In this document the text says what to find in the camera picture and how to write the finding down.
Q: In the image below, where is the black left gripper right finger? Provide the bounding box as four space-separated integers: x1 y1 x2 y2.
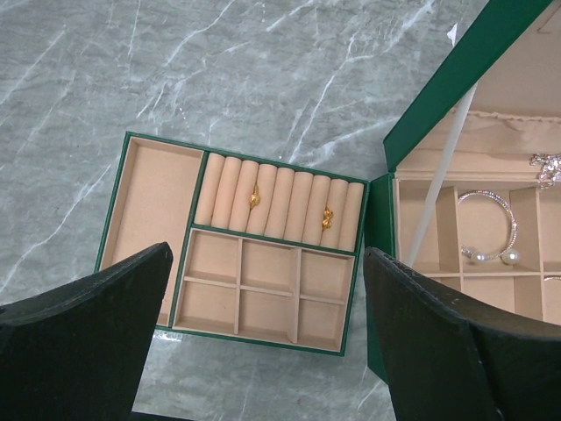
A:
364 247 560 420

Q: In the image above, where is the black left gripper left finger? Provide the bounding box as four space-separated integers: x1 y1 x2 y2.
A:
1 242 174 420

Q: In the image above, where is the silver bangle bracelet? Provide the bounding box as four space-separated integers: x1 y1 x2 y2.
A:
456 190 520 266

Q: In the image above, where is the green jewelry box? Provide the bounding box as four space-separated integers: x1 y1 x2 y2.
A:
364 0 561 382

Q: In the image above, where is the green jewelry tray insert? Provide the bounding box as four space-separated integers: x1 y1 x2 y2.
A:
96 132 368 356

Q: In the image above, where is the thin chain necklace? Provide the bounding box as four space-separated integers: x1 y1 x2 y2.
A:
529 152 561 190

